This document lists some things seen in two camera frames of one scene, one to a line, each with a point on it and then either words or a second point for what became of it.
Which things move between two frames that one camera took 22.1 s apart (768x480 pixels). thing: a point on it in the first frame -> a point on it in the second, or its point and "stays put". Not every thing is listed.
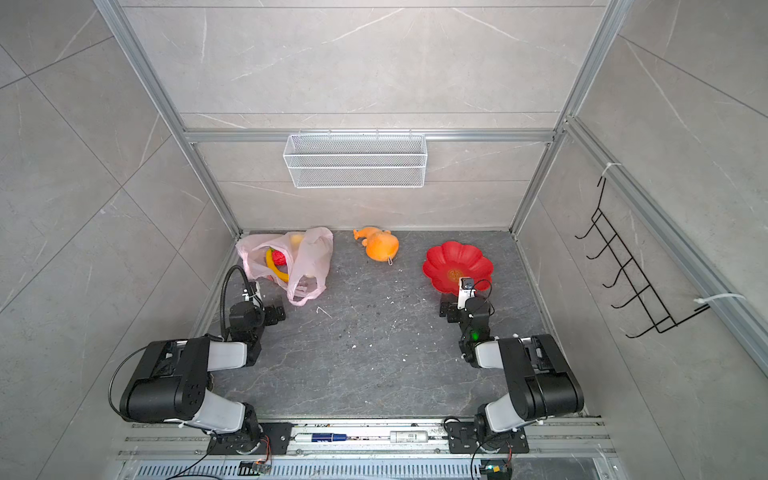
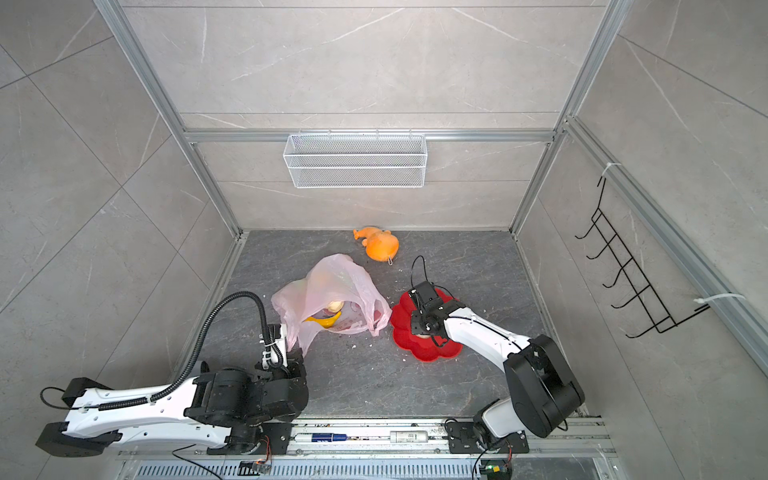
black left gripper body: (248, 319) -> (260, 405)
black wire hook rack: (646, 300) stays put
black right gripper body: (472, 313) -> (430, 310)
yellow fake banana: (272, 264) -> (327, 322)
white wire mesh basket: (355, 161) stays put
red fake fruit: (278, 257) -> (344, 323)
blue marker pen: (328, 437) stays put
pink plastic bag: (297, 260) -> (335, 296)
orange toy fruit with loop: (381, 245) stays put
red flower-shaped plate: (451, 261) -> (422, 347)
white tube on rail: (409, 436) stays put
